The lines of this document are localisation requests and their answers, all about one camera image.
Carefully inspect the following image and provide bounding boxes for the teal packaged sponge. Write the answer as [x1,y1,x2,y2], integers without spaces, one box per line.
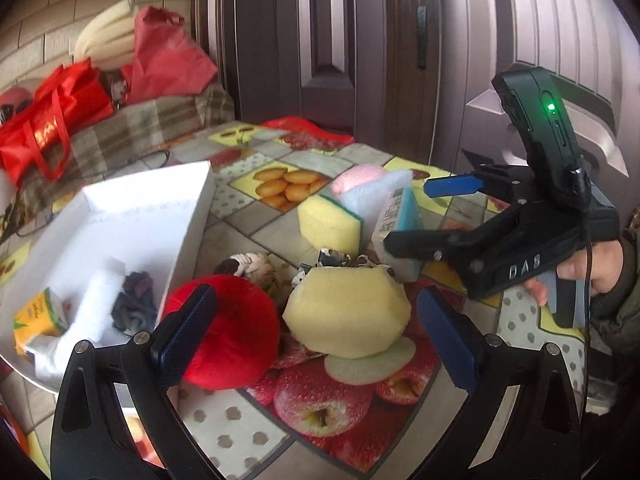
[371,188,423,284]

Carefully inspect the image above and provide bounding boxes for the pink plush ball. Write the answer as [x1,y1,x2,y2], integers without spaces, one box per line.
[331,164,386,196]

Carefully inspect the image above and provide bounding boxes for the pale yellow sponge block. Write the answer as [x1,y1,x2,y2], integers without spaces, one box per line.
[283,268,411,359]

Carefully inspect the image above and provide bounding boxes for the red plush apple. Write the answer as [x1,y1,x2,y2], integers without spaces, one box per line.
[163,274,281,391]

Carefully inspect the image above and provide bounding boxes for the black white patterned cloth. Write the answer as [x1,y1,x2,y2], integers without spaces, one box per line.
[291,248,396,288]

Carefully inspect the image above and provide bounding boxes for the person's right hand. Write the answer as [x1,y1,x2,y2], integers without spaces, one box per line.
[556,240,624,296]

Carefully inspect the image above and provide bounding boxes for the yellow green sponge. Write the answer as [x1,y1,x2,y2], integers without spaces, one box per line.
[297,195,362,257]

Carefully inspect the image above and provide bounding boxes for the yellow packaged item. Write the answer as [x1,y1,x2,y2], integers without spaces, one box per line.
[13,287,67,356]

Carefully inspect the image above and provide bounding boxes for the white rolled sock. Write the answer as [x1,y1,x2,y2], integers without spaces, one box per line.
[26,258,128,384]

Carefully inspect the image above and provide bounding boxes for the dark grey cloth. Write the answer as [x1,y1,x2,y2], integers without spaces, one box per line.
[111,272,158,336]

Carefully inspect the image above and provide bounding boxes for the fruit print tablecloth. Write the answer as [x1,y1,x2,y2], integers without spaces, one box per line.
[0,115,591,480]

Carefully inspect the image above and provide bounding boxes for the white cardboard box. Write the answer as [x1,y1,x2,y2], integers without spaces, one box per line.
[1,162,216,393]

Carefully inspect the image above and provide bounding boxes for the brown white plush toy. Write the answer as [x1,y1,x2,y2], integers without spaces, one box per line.
[214,252,281,295]

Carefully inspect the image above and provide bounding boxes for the plaid blanket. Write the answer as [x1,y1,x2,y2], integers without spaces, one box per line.
[1,82,235,226]

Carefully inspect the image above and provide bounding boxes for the dark red fabric bag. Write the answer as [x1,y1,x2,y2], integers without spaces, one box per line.
[122,6,218,105]

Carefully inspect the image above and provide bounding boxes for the shiny red tote bag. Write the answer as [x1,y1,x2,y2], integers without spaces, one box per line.
[1,60,114,185]

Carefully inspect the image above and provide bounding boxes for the red helmet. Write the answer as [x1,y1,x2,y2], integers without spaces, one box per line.
[0,86,34,125]

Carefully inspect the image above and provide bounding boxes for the cream foam roll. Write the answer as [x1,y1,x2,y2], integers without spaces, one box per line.
[72,0,137,72]

